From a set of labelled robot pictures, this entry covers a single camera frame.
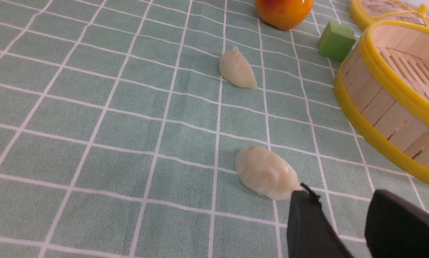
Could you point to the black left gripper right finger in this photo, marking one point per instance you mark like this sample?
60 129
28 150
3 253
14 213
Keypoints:
396 228

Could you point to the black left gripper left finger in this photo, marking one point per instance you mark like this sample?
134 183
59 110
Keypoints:
309 233

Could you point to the bamboo steamer tray yellow rim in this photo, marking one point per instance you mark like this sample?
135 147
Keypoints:
383 89

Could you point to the woven bamboo steamer lid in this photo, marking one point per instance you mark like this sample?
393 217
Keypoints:
364 12

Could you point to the green foam cube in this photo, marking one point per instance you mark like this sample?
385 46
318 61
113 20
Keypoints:
336 41

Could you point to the orange toy pear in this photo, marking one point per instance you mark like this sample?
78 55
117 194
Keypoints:
283 14

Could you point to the green checkered tablecloth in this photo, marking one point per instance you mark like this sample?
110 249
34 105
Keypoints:
118 134

